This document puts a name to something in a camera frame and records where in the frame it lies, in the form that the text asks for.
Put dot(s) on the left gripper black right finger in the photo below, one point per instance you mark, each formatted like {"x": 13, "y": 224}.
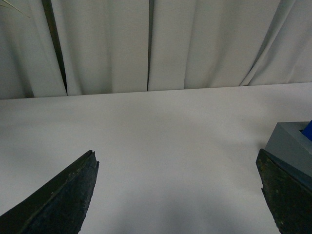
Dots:
{"x": 287, "y": 192}

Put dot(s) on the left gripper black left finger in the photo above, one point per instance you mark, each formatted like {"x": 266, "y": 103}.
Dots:
{"x": 59, "y": 206}

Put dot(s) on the blue part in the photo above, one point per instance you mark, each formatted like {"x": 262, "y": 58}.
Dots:
{"x": 307, "y": 131}

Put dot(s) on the gray base block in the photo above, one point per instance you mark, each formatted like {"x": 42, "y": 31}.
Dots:
{"x": 289, "y": 145}

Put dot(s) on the white curtain backdrop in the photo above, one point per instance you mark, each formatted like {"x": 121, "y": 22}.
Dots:
{"x": 51, "y": 48}

